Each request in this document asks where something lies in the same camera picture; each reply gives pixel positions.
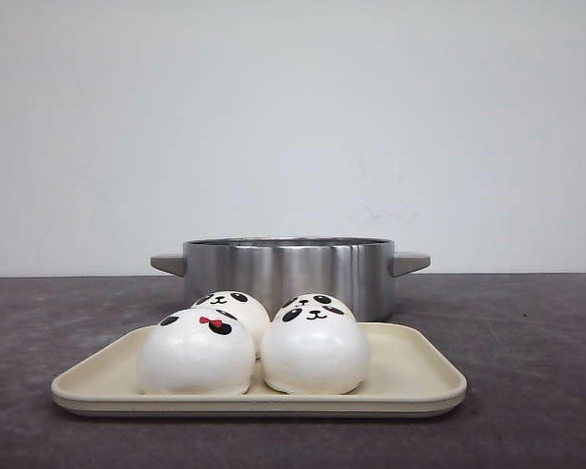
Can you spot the panda bun with red bow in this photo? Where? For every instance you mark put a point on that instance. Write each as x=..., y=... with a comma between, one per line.
x=197, y=351

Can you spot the stainless steel steamer pot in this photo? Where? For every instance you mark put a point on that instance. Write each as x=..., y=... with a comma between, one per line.
x=359, y=271

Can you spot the cream rectangular plastic tray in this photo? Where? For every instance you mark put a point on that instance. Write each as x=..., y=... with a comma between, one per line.
x=408, y=377

